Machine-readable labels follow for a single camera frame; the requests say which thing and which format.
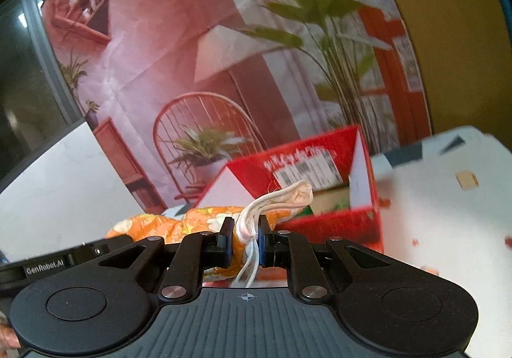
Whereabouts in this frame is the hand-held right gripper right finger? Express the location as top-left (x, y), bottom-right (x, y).
top-left (258, 216), bottom-right (396, 301)

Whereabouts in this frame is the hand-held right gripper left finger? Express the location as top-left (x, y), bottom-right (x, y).
top-left (98, 217), bottom-right (235, 301)

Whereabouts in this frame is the orange floral cloth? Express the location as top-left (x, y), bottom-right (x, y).
top-left (106, 205), bottom-right (297, 283)

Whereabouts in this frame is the red strawberry print box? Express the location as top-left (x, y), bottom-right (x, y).
top-left (192, 125), bottom-right (385, 255)

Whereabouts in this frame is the dark window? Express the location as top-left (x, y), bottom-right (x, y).
top-left (0, 0), bottom-right (85, 191)

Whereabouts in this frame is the printed tablecloth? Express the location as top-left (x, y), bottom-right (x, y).
top-left (160, 125), bottom-right (512, 358)

